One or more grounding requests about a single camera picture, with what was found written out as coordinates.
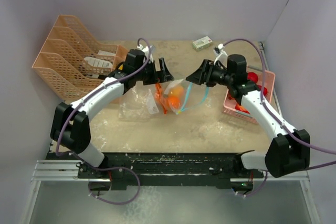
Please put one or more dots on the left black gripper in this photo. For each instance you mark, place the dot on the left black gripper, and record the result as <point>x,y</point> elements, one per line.
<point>161,76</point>

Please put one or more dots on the red fake apple one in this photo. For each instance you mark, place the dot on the red fake apple one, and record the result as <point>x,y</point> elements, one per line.
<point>252,77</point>

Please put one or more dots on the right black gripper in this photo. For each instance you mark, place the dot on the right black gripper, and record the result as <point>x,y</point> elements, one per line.
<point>199,76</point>

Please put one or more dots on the white packet in organizer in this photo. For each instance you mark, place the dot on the white packet in organizer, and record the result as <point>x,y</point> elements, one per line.
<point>105,62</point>

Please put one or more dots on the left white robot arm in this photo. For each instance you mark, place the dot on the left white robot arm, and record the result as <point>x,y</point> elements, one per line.
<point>71,122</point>

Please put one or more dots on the pink perforated plastic basket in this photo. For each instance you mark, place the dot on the pink perforated plastic basket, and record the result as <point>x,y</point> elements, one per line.
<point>252,99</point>

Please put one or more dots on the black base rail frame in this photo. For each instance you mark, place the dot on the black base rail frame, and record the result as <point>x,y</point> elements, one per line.
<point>220,170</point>

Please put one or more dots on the zip bag of red apples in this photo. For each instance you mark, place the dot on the zip bag of red apples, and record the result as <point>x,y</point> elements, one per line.
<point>139,104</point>

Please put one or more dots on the orange desk file organizer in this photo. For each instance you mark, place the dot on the orange desk file organizer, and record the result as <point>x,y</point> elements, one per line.
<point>60,62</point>

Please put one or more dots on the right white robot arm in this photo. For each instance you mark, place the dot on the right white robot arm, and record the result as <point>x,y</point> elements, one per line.
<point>288,151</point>

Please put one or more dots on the red fake apple two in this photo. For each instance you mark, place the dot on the red fake apple two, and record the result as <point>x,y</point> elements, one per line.
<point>265,90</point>

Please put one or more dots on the small white red box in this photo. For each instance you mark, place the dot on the small white red box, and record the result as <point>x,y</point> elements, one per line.
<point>202,43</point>

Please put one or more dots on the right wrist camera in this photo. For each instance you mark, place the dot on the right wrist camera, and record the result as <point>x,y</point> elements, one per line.
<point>220,54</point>

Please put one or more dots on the zip bag of mixed fruit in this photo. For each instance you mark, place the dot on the zip bag of mixed fruit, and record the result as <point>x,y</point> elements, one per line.
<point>178,96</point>

